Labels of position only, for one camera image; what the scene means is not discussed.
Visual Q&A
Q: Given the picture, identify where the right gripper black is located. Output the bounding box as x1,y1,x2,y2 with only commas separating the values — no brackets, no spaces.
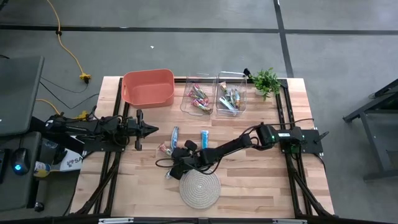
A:
169,139,203,181

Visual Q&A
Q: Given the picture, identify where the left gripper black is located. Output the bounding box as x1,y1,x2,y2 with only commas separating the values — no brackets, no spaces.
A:
123,108,160,152

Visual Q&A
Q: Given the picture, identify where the orange plastic bin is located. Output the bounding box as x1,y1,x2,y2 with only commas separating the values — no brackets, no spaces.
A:
121,68,175,110

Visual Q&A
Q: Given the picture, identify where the round woven beige mat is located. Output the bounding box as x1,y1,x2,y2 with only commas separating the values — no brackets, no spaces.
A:
178,169,222,210

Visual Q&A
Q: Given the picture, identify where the clear plastic bin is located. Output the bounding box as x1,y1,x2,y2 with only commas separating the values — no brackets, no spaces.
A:
215,71,248,116
179,73,218,117

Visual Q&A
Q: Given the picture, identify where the white printed box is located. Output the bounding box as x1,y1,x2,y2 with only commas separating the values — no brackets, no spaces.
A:
58,148,84,172

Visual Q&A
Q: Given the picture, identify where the yellow white bottle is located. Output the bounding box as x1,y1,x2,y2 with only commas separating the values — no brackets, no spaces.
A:
33,161,52,179

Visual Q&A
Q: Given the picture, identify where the green plant in white pot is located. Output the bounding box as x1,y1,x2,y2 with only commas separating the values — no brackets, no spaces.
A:
248,67,282,102

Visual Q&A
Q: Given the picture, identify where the black computer mouse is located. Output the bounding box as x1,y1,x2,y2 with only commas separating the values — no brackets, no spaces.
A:
11,147,31,176

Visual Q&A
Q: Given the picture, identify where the dark grey flat panel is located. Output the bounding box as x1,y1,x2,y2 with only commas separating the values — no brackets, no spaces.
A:
0,55,45,138

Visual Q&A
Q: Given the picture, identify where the grey side desk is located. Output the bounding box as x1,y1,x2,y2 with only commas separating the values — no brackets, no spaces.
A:
0,131,43,212

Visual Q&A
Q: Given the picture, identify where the dark metal cart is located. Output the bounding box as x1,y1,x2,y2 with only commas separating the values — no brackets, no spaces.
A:
341,77,398,181

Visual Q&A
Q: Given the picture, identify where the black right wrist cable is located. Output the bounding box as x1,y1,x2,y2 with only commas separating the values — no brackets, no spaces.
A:
154,157,223,175

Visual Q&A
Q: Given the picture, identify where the black aluminium table frame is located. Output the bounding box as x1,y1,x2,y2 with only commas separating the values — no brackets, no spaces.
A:
70,76,335,224

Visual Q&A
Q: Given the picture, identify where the yellow extension cable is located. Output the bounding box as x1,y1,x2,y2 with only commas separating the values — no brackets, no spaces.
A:
45,0,92,84
35,98,88,121

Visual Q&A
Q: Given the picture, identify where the thin black floor cable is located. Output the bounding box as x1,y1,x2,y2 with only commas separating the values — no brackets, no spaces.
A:
39,76,100,110

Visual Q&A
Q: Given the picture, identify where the silver metal bracket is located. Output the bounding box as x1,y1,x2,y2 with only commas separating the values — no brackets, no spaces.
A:
272,218,308,224
98,217,134,224

